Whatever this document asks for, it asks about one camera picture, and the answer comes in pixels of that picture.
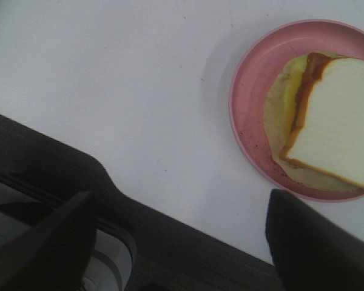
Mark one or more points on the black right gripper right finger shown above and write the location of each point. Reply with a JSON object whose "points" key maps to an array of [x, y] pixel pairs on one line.
{"points": [[308, 250]]}

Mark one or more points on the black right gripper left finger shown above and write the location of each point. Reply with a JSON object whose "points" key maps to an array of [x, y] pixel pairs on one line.
{"points": [[53, 254]]}

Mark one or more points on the toast sandwich with lettuce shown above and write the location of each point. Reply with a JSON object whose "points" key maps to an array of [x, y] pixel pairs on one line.
{"points": [[314, 121]]}

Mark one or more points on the pink round plate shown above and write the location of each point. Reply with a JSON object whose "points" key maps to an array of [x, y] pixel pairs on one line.
{"points": [[256, 74]]}

